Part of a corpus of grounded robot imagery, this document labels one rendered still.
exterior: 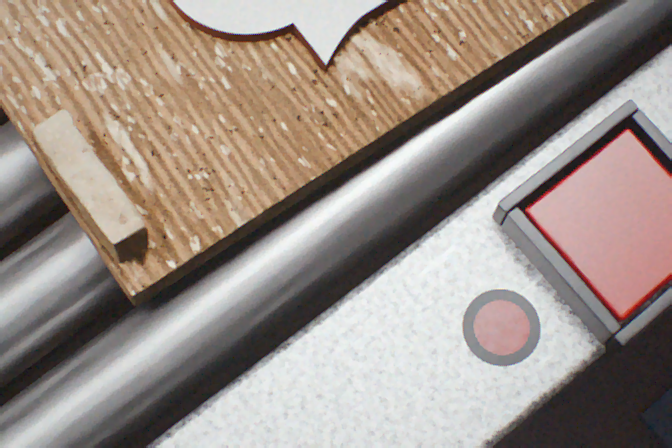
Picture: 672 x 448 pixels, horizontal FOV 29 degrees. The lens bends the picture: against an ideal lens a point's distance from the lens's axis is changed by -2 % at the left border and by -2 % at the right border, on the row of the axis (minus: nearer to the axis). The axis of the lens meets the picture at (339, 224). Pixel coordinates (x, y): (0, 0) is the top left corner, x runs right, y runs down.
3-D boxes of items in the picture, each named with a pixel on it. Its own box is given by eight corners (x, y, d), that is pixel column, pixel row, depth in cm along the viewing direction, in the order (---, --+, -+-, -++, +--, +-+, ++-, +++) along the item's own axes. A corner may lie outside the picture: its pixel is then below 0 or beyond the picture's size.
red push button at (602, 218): (715, 243, 53) (726, 232, 52) (613, 330, 52) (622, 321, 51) (620, 137, 55) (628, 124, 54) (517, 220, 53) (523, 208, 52)
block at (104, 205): (155, 246, 50) (148, 222, 48) (115, 272, 50) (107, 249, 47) (76, 131, 52) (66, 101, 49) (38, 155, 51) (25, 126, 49)
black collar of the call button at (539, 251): (741, 246, 54) (755, 233, 52) (612, 358, 52) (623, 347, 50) (621, 113, 55) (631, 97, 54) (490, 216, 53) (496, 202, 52)
